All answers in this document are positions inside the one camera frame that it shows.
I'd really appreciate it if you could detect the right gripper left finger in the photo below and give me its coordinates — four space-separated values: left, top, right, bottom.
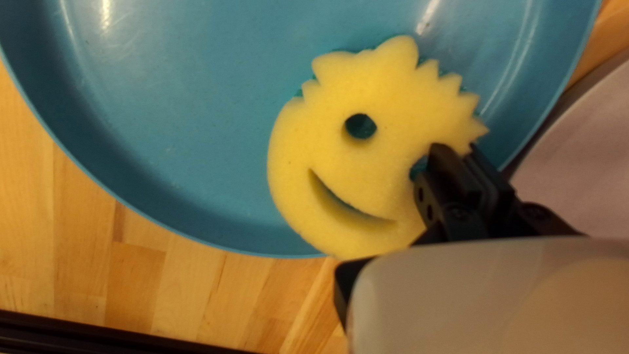
334 143 497 331

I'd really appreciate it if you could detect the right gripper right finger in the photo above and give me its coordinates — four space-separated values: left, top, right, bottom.
469 143 583 239

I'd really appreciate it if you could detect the yellow smiling face sponge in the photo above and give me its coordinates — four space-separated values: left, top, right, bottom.
267 34 490 260

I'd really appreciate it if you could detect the grey round plate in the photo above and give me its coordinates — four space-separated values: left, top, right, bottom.
501 47 629 242

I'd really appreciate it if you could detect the teal round plate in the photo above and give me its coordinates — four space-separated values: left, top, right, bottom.
0 0 603 259

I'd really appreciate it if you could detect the black frame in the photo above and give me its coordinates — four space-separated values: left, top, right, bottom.
0 309 258 354

